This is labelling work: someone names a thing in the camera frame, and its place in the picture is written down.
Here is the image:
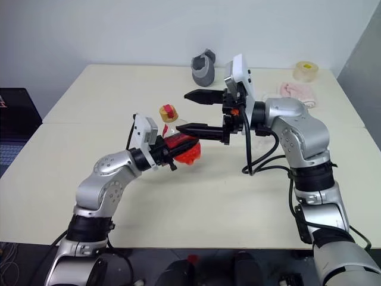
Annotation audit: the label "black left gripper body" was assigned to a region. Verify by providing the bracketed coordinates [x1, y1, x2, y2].
[149, 135, 179, 173]

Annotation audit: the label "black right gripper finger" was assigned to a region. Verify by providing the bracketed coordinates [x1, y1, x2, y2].
[176, 122, 231, 146]
[183, 88, 224, 106]

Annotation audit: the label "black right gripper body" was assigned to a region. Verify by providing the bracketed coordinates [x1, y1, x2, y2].
[221, 87, 248, 135]

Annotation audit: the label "clear bottle with red drink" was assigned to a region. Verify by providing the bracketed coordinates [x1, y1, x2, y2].
[159, 104, 204, 167]

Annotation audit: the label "pink folded towel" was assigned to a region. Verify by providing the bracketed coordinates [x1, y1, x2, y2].
[278, 82, 318, 110]

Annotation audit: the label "clear yellowish tape roll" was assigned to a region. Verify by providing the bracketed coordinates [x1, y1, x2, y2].
[292, 60, 319, 82]

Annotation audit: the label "dark rounded shape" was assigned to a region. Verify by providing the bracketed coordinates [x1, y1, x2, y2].
[156, 258, 198, 286]

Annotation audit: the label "black laptop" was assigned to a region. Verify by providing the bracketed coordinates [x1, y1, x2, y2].
[0, 87, 43, 179]

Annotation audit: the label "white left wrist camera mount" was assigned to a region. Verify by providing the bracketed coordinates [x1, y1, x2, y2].
[133, 113, 159, 171]

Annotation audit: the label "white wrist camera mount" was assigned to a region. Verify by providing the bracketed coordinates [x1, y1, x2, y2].
[133, 113, 159, 171]
[223, 54, 257, 133]

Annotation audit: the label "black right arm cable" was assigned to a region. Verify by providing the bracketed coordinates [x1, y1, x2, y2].
[238, 98, 298, 209]

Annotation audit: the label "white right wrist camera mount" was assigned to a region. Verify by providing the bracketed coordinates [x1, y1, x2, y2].
[223, 54, 257, 133]

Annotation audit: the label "thin white cables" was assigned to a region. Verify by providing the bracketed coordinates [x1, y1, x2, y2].
[0, 240, 19, 271]

